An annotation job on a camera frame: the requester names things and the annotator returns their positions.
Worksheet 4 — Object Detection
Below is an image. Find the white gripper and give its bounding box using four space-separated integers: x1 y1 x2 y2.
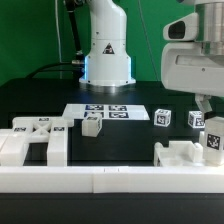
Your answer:
161 43 224 120

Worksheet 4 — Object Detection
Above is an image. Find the white chair back frame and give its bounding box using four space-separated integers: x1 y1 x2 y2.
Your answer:
0 117 74 167

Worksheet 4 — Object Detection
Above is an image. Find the white marker base plate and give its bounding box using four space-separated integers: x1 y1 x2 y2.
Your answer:
63 104 150 120

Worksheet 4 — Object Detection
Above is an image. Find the white front fence bar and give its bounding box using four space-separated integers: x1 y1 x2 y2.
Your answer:
0 167 224 193

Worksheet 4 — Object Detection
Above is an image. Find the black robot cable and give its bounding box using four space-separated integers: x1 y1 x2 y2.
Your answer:
25 0 86 80

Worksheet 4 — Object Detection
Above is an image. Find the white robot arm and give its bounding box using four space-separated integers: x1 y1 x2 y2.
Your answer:
79 0 224 113

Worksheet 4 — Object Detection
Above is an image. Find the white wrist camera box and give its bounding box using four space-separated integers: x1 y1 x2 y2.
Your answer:
163 13 199 41

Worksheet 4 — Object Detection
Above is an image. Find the white thin cable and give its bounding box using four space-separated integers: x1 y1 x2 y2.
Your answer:
54 0 64 80

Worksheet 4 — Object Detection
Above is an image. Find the white chair seat part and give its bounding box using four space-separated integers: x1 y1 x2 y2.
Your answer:
153 140 224 168

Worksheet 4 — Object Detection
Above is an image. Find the grey braided wrist cable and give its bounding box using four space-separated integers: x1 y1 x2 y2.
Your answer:
137 0 162 82

